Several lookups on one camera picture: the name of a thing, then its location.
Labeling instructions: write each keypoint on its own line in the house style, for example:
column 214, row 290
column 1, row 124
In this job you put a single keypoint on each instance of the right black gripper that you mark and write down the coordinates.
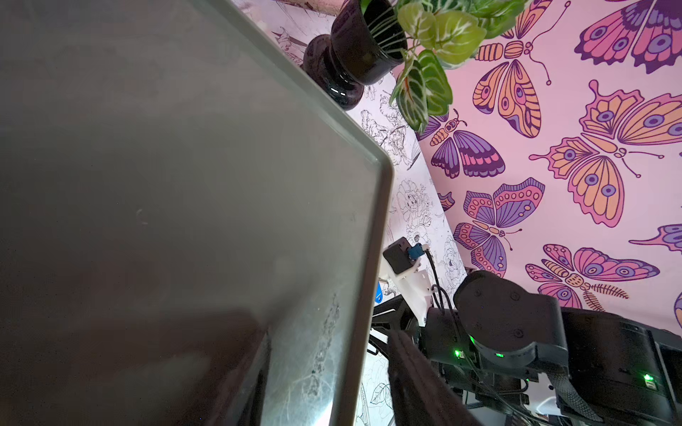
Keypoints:
column 443, row 339

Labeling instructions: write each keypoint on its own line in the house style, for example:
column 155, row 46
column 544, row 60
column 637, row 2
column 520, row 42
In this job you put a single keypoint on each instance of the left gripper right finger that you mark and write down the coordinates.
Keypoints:
column 419, row 395

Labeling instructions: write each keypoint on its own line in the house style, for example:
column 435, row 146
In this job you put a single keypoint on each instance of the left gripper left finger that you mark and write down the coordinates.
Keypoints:
column 242, row 392

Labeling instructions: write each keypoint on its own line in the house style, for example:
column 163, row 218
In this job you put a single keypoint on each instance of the blue tagged key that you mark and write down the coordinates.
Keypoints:
column 379, row 294

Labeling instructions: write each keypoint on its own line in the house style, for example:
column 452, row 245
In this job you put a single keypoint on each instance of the grey cream three-drawer chest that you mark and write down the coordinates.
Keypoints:
column 172, row 184

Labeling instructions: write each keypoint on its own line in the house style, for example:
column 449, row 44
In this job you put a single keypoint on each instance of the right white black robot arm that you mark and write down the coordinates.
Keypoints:
column 525, row 355

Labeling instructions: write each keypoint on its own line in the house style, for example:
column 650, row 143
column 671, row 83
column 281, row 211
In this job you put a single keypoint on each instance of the potted green plant pink tulip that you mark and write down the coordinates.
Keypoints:
column 369, row 39

